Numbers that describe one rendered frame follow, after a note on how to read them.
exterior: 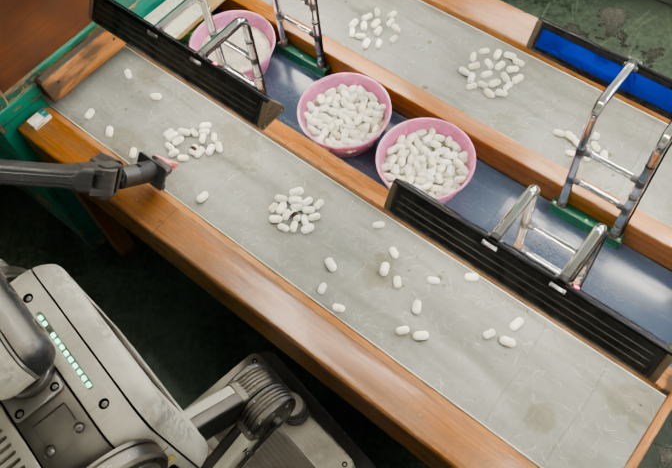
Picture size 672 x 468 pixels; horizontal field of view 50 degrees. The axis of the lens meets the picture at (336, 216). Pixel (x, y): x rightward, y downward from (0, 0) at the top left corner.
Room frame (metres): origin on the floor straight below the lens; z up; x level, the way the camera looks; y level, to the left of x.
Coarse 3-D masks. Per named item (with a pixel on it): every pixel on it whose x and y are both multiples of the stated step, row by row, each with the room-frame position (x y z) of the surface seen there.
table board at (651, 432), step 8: (664, 400) 0.37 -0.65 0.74; (664, 408) 0.35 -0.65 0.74; (656, 416) 0.34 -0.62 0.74; (664, 416) 0.33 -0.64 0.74; (656, 424) 0.32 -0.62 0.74; (648, 432) 0.31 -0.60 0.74; (656, 432) 0.30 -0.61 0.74; (640, 440) 0.29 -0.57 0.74; (648, 440) 0.29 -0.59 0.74; (640, 448) 0.28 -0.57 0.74; (632, 456) 0.26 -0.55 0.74; (640, 456) 0.26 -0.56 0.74; (632, 464) 0.25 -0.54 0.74
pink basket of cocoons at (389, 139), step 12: (408, 120) 1.21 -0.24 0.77; (420, 120) 1.21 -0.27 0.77; (432, 120) 1.20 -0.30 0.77; (396, 132) 1.19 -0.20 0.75; (408, 132) 1.20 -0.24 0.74; (444, 132) 1.18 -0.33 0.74; (456, 132) 1.16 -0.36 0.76; (384, 144) 1.16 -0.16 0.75; (468, 144) 1.11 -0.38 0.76; (384, 156) 1.14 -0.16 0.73; (468, 156) 1.08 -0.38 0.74; (468, 168) 1.05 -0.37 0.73; (384, 180) 1.03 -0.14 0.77; (468, 180) 0.99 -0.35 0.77; (456, 192) 0.96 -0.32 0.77
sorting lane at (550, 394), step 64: (128, 64) 1.61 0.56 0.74; (128, 128) 1.36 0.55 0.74; (192, 192) 1.11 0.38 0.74; (256, 192) 1.07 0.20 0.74; (320, 192) 1.04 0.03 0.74; (256, 256) 0.88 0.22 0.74; (320, 256) 0.85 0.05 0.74; (384, 256) 0.82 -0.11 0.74; (448, 256) 0.80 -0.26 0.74; (384, 320) 0.65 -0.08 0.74; (448, 320) 0.63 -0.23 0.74; (512, 320) 0.61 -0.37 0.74; (448, 384) 0.48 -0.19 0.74; (512, 384) 0.45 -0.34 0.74; (576, 384) 0.43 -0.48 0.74; (640, 384) 0.41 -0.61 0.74; (576, 448) 0.30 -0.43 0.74
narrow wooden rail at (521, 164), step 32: (256, 0) 1.77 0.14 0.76; (288, 32) 1.62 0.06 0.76; (352, 64) 1.45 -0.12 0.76; (416, 96) 1.29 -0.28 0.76; (448, 128) 1.19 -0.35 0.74; (480, 128) 1.15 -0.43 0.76; (480, 160) 1.11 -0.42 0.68; (512, 160) 1.04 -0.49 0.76; (544, 160) 1.02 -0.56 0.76; (544, 192) 0.96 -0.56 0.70; (576, 192) 0.91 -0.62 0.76; (608, 224) 0.83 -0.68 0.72; (640, 224) 0.79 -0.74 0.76
